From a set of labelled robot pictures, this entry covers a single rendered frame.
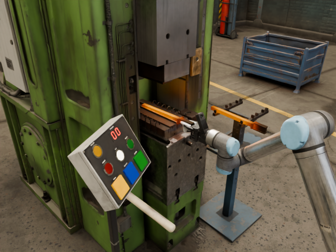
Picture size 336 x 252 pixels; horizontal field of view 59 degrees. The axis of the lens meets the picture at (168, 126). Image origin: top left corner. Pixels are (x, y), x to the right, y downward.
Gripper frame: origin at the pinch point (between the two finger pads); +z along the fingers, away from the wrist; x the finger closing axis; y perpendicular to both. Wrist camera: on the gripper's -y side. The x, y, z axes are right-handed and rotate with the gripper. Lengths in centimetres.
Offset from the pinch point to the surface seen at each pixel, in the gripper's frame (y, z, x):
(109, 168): -8, -17, -64
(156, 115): 2.3, 18.9, -3.8
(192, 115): 2.9, 4.8, 14.1
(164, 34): -50, 4, -13
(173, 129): 4.9, 2.9, -5.1
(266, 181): 100, -14, 110
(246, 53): 56, 168, 360
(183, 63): -33.0, 3.5, 2.1
